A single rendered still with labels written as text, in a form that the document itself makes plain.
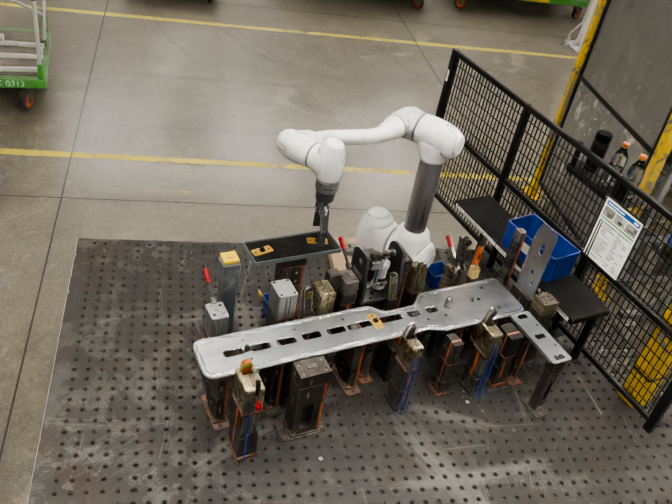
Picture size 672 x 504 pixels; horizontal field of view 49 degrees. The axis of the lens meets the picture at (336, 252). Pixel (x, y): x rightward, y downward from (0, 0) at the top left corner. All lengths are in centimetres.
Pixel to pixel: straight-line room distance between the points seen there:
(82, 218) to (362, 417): 268
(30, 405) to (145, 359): 96
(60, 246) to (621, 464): 333
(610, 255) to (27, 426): 272
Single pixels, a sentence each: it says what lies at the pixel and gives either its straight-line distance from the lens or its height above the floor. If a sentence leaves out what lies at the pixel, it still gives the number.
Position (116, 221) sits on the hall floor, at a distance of 494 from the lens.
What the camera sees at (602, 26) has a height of 143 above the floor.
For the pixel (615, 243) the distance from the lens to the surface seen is 323.
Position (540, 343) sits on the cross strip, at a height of 100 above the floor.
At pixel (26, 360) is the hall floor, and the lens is 406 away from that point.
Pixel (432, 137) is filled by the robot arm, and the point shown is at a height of 153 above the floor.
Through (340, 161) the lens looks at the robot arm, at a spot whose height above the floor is 156.
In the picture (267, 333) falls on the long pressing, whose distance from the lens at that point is 272.
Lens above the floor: 288
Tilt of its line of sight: 37 degrees down
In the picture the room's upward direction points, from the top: 11 degrees clockwise
